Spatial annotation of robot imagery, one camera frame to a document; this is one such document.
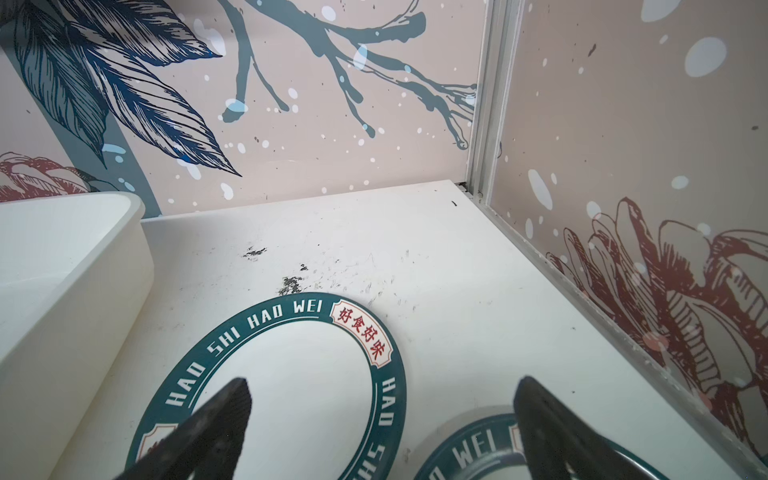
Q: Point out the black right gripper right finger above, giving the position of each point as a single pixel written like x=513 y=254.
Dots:
x=557 y=444

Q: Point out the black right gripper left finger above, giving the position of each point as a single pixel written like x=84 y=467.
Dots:
x=207 y=445

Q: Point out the green rim plate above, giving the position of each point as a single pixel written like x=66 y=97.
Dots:
x=488 y=448
x=327 y=385

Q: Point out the white plastic bin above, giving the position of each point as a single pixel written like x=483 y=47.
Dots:
x=75 y=273

